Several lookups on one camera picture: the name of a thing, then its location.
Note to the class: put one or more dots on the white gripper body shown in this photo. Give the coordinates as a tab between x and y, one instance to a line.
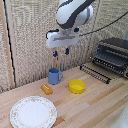
62	39

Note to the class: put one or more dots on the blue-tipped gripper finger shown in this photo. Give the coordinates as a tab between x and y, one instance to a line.
55	53
67	51

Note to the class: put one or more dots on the yellow bowl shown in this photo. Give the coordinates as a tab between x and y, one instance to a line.
77	86

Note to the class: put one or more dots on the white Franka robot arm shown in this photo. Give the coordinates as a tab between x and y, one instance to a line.
71	12

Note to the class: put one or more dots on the blue mug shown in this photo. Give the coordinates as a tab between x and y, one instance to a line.
53	76

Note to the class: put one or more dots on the black oven rack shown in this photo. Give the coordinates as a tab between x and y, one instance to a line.
95	73

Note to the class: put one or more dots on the orange bread piece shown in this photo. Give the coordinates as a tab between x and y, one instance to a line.
46	89

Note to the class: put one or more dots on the white floral plate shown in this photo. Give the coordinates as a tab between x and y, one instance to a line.
33	112

